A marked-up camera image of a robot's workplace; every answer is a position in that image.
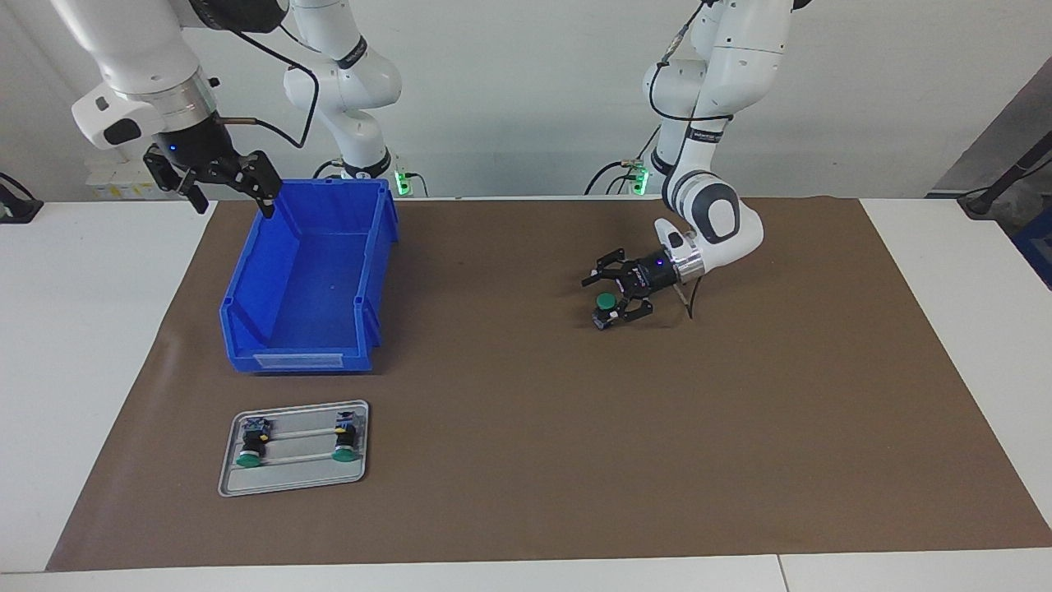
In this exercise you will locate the black stand pole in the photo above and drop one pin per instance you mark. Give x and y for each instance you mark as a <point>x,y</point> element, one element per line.
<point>1011,177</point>

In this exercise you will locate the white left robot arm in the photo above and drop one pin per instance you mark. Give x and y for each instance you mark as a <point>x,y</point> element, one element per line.
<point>731,49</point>

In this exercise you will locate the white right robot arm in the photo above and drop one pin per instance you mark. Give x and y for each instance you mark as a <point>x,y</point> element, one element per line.
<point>140,49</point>

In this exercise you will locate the blue plastic storage bin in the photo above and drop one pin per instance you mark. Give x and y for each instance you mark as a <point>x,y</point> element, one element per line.
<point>312,288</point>

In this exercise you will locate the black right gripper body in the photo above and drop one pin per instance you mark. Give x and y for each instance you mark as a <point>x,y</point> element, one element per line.
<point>197,148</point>

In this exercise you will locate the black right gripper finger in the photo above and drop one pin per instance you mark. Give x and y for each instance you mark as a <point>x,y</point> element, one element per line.
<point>265,181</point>
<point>168,173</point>

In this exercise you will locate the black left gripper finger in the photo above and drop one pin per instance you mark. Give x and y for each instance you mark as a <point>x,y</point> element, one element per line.
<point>612,265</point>
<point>637,310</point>

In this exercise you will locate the blue crate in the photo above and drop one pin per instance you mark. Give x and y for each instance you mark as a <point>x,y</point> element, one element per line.
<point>1037,251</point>

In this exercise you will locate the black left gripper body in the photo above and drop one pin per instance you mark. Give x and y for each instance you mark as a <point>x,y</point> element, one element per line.
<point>652,274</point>

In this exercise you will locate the green push button switch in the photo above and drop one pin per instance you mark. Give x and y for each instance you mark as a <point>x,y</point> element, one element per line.
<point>346,440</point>
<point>251,444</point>
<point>606,302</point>

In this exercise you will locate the brown table mat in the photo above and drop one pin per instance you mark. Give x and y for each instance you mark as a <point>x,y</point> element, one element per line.
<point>616,427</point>

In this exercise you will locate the grey metal tray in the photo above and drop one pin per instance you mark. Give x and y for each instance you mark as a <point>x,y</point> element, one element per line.
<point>288,481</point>

